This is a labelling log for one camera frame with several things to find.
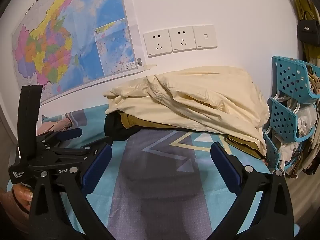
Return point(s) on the black handbag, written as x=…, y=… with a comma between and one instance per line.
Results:
x=308, y=32

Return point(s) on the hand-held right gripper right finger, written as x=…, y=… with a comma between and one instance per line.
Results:
x=225, y=166

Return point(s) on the olive yellow hanging garment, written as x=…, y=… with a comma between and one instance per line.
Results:
x=303, y=2

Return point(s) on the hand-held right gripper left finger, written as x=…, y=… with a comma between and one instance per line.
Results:
x=97, y=170

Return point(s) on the white wall socket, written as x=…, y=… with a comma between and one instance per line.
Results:
x=158, y=43
x=182, y=39

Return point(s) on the black garment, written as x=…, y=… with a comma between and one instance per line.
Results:
x=117, y=130

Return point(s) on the person's left hand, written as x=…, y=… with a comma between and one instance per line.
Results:
x=22, y=195

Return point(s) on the person's left forearm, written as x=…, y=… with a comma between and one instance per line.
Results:
x=10, y=210

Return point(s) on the teal grey printed bed sheet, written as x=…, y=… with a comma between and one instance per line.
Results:
x=162, y=205

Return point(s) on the pink garment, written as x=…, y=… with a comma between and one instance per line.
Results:
x=55, y=126

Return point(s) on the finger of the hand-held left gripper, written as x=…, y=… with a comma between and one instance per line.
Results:
x=71, y=133
x=100, y=142

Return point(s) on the olive brown jacket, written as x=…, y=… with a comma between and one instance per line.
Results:
x=140, y=123

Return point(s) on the colourful wall map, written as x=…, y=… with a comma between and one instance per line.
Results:
x=75, y=30

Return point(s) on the cream jacket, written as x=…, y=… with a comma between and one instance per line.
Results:
x=187, y=100

